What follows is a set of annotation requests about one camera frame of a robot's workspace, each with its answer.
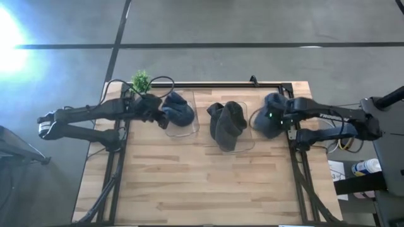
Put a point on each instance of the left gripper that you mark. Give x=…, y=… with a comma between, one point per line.
x=148, y=108

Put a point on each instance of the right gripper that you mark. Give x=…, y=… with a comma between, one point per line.
x=282, y=112

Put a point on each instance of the dark blue cap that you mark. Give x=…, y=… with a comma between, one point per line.
x=178, y=110

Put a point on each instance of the faded blue denim cap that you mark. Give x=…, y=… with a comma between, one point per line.
x=263, y=129

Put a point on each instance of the black cap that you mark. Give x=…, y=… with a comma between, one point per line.
x=214, y=119
x=232, y=126

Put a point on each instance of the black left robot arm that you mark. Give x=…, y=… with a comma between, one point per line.
x=88, y=110

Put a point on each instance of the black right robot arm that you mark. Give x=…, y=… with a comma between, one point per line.
x=331, y=115

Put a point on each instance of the clear plastic bin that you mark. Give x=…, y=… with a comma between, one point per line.
x=189, y=132
x=249, y=145

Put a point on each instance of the black clamp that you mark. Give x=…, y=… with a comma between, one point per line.
x=253, y=80

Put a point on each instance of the small green potted plant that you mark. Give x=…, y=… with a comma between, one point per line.
x=140, y=81

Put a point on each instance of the white paper sheet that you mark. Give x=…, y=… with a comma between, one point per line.
x=337, y=173

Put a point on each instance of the white wipes canister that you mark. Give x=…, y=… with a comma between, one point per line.
x=366, y=167

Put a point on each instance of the black tube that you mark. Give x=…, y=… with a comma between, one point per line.
x=389, y=99

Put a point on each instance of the grey equipment cart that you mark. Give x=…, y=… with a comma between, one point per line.
x=388, y=157

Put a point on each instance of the black tripod stand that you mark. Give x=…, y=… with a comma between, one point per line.
x=41, y=159

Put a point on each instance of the black aluminium table frame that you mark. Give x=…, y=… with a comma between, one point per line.
x=205, y=85

